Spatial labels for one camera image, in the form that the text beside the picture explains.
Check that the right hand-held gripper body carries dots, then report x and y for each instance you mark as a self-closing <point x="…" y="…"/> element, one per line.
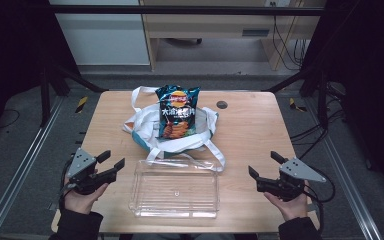
<point x="288" y="180"/>

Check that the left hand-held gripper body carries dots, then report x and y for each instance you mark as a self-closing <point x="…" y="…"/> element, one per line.
<point x="81" y="168"/>

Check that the clear plastic tray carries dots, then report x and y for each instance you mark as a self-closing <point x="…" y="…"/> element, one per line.
<point x="175" y="188"/>

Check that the white and teal tote bag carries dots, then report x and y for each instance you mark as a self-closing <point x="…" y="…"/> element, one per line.
<point x="180" y="133"/>

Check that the dark blue chip bag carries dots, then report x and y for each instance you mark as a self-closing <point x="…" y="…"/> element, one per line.
<point x="177" y="112"/>

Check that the person's right hand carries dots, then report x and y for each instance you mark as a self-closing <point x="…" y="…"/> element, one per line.
<point x="288" y="205"/>

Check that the person's left hand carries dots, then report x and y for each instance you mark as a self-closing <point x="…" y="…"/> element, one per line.
<point x="81" y="199"/>

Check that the yellow black tape marker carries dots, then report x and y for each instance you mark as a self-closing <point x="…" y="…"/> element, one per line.
<point x="81" y="104"/>
<point x="296" y="105"/>

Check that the black metal stand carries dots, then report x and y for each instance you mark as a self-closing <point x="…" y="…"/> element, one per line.
<point x="313" y="85"/>
<point x="55" y="86"/>

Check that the white cabinet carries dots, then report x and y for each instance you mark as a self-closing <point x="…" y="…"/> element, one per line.
<point x="103" y="33"/>

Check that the aluminium floor rail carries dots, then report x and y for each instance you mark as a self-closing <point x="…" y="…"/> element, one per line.
<point x="16" y="170"/>
<point x="350" y="186"/>

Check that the black metal frame bar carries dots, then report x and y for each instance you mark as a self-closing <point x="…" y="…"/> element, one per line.
<point x="186" y="10"/>

